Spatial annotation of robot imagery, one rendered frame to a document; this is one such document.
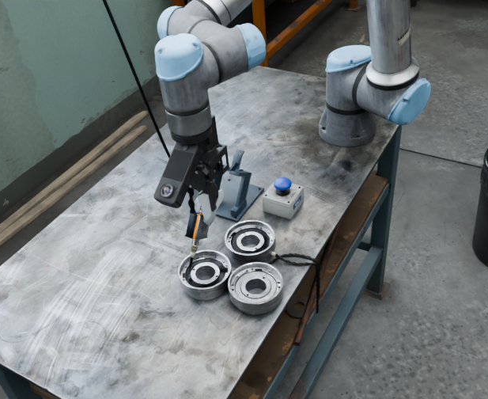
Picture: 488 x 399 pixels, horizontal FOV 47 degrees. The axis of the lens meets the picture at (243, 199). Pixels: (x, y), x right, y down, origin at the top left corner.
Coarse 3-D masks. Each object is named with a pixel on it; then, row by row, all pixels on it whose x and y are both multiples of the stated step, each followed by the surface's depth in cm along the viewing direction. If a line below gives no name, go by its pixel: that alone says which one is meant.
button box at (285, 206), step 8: (272, 184) 128; (296, 184) 128; (272, 192) 126; (280, 192) 125; (288, 192) 125; (296, 192) 125; (264, 200) 126; (272, 200) 124; (280, 200) 124; (288, 200) 124; (296, 200) 125; (264, 208) 127; (272, 208) 126; (280, 208) 125; (288, 208) 123; (296, 208) 126; (280, 216) 126; (288, 216) 125
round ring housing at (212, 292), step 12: (204, 252) 114; (216, 252) 114; (180, 264) 112; (204, 264) 113; (228, 264) 112; (180, 276) 109; (192, 276) 111; (216, 276) 111; (228, 276) 108; (192, 288) 107; (204, 288) 106; (216, 288) 107
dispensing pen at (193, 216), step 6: (192, 216) 106; (192, 222) 106; (192, 228) 106; (186, 234) 107; (192, 234) 106; (192, 240) 108; (198, 240) 108; (192, 246) 108; (192, 252) 109; (192, 258) 109
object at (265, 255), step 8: (240, 224) 120; (248, 224) 121; (256, 224) 120; (264, 224) 119; (232, 232) 119; (248, 232) 119; (272, 232) 117; (240, 240) 117; (248, 240) 120; (256, 240) 119; (272, 240) 117; (232, 248) 116; (240, 248) 116; (248, 248) 115; (256, 248) 115; (272, 248) 115; (232, 256) 115; (240, 256) 113; (248, 256) 113; (256, 256) 113; (264, 256) 114; (240, 264) 116
